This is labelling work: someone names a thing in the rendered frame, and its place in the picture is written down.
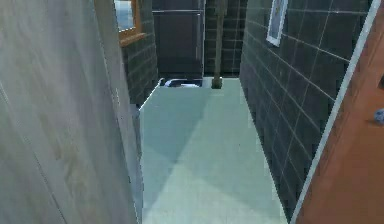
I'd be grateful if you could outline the dark glass shower door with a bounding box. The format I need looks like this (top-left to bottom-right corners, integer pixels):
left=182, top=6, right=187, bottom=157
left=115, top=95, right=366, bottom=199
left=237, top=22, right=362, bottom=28
left=151, top=0, right=206, bottom=80

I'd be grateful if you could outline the wooden framed window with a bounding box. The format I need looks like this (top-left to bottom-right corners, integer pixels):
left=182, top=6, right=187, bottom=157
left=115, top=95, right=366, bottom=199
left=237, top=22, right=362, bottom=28
left=113, top=0, right=147, bottom=48

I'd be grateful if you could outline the reddish brown room door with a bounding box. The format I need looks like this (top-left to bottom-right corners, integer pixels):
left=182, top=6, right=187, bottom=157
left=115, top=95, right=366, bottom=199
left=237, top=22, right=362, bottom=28
left=289, top=0, right=384, bottom=224

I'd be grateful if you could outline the grey round door knob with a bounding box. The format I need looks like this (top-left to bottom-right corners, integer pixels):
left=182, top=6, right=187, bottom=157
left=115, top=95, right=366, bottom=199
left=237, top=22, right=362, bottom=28
left=373, top=108, right=384, bottom=126

